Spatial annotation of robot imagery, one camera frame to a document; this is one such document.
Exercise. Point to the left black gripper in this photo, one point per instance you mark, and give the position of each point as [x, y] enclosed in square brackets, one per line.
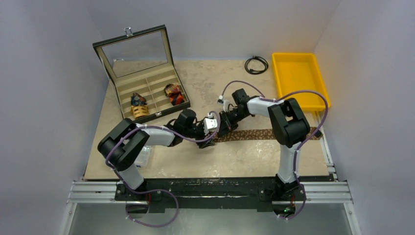
[205, 143]

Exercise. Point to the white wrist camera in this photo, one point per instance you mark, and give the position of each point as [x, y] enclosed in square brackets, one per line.
[210, 123]
[226, 104]

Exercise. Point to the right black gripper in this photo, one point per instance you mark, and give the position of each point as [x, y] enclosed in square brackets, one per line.
[223, 122]

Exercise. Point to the dark floral rolled tie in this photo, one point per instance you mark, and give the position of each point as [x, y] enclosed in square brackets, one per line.
[138, 100]

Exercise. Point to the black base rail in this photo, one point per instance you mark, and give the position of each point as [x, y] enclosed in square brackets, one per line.
[263, 194]

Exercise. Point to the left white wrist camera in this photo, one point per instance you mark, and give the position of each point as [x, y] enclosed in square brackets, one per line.
[210, 123]

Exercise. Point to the clear plastic screw box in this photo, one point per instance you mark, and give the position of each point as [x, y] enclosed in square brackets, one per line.
[144, 156]

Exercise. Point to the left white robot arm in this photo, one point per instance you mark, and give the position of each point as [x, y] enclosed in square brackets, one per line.
[123, 144]

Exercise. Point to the black tie display box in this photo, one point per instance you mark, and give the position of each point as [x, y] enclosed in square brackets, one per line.
[141, 62]

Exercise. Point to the yellow patterned rolled tie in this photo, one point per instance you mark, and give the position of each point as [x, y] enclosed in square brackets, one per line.
[139, 111]

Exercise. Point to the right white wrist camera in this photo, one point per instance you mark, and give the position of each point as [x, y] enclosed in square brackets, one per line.
[226, 104]

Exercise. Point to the brown floral tie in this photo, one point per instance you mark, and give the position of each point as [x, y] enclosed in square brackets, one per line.
[245, 135]

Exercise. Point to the yellow plastic tray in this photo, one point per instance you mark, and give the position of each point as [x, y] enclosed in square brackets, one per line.
[297, 71]

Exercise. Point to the orange navy rolled tie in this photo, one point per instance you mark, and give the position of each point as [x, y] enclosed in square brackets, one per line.
[176, 99]

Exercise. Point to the multicolour patterned rolled tie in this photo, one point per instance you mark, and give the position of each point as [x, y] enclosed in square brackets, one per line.
[171, 89]

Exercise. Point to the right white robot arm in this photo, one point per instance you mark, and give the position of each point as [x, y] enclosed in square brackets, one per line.
[289, 126]

